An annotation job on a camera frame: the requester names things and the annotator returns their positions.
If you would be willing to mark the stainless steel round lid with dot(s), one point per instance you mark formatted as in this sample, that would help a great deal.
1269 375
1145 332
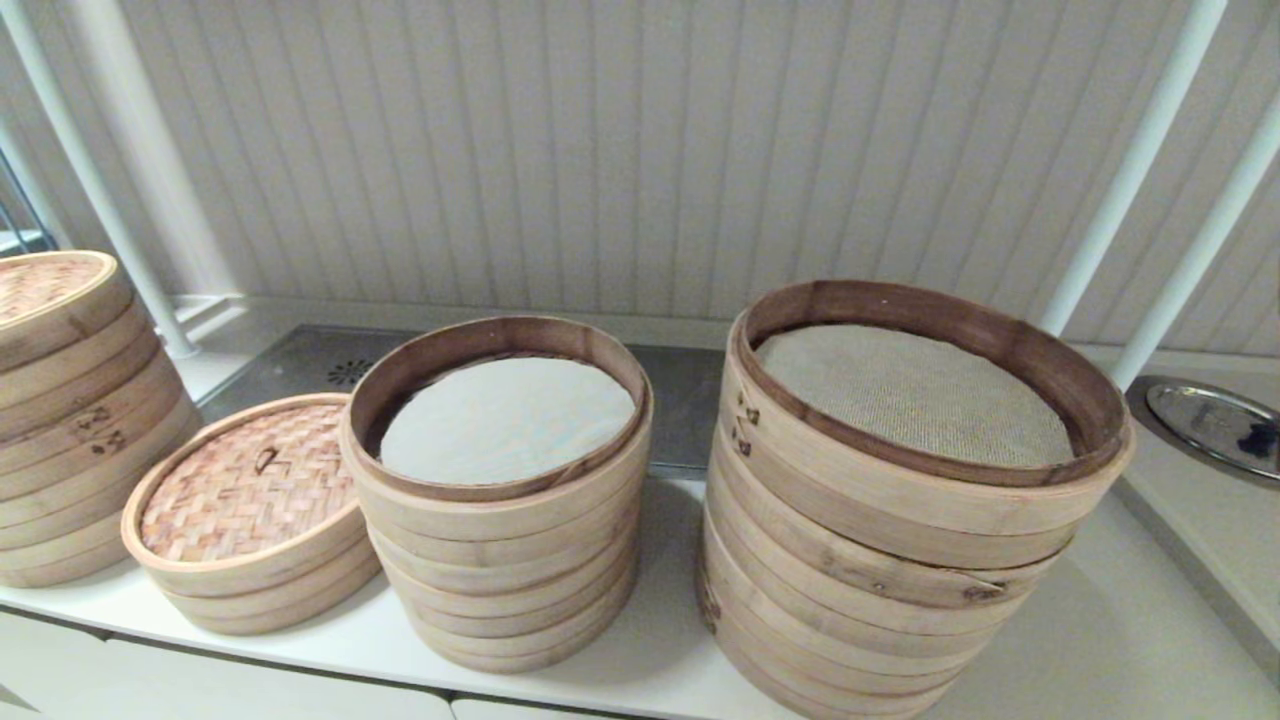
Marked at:
1200 415

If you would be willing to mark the woven bamboo steamer lid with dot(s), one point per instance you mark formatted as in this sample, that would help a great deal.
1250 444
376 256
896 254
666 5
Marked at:
50 300
240 490

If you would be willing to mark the white metal pole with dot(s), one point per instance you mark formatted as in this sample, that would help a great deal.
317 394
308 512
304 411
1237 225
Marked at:
90 190
1130 170
1200 260

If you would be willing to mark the white cabinet front panel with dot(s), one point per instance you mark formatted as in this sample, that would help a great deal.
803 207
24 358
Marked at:
280 700
30 660

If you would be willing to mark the white round steamer liner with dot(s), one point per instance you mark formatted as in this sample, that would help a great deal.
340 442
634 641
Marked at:
510 420

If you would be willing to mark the tan mesh steamer liner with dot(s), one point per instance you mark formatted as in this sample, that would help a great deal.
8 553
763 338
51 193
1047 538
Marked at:
915 395

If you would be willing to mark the large bamboo steamer basket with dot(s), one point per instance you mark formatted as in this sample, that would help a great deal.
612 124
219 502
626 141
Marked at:
880 663
880 705
900 520
900 598
745 680

